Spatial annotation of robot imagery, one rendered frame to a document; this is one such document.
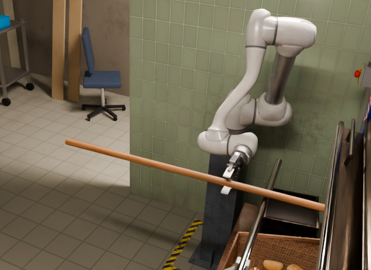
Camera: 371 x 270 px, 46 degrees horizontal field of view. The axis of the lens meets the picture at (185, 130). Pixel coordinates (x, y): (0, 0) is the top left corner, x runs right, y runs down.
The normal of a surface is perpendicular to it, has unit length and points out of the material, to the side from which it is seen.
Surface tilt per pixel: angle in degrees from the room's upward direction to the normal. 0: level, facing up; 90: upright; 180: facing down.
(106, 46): 90
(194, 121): 90
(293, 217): 0
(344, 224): 11
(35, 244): 0
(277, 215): 0
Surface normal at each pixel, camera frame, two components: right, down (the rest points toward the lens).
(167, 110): -0.35, 0.42
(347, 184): 0.24, -0.83
